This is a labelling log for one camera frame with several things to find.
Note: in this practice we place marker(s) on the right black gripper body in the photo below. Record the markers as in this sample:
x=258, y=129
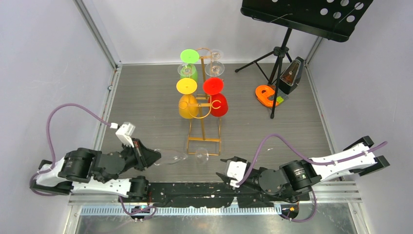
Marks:
x=252, y=181

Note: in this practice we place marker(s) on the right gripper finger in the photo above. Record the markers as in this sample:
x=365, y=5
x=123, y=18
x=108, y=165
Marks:
x=226, y=180
x=235, y=161

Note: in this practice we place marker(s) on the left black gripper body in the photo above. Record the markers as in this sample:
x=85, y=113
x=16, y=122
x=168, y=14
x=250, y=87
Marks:
x=130, y=153

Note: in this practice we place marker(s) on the clear wine glass front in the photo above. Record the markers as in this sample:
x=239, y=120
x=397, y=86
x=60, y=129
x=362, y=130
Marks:
x=171, y=156

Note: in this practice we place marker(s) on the clear wine glass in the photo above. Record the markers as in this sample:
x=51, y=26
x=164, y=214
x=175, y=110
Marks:
x=186, y=70
x=171, y=156
x=215, y=54
x=214, y=69

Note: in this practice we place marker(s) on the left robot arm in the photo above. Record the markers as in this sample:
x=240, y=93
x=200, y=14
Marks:
x=88, y=171

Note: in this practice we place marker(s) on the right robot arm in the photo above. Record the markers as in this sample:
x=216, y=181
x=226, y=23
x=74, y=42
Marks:
x=297, y=178

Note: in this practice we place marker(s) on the red wine glass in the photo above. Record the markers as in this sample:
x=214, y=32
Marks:
x=213, y=87

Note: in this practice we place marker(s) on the yellow wine glass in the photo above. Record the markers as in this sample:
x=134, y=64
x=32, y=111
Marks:
x=187, y=105

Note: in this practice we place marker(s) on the clear wine glass middle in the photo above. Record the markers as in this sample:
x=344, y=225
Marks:
x=214, y=69

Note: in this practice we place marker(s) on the clear wine glass left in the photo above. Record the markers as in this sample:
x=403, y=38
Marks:
x=186, y=70

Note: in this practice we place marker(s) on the clear wine glass back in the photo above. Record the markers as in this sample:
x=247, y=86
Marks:
x=215, y=54

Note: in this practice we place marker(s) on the green wine glass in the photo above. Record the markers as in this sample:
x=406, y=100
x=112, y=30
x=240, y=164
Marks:
x=190, y=56

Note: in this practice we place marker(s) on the orange toy track piece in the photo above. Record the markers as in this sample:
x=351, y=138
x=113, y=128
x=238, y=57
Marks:
x=265, y=95

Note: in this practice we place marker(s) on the green toy brick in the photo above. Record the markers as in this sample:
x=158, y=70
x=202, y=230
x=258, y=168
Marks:
x=279, y=100

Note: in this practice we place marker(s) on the black metronome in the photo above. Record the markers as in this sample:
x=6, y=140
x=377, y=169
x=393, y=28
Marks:
x=291, y=76

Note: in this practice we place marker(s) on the black music stand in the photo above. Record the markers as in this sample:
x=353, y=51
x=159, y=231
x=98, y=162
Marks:
x=329, y=19

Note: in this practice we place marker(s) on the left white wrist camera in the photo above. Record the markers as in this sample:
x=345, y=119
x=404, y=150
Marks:
x=124, y=132

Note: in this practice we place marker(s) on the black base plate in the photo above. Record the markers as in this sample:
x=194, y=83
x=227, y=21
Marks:
x=206, y=194

